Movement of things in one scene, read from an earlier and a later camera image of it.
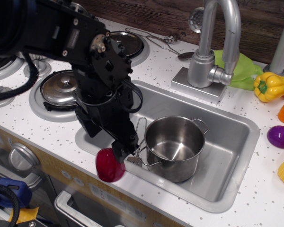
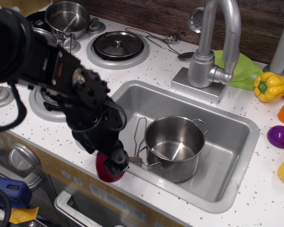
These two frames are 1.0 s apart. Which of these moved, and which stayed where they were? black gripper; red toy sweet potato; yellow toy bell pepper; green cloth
Moved: black gripper
Stayed: red toy sweet potato; yellow toy bell pepper; green cloth
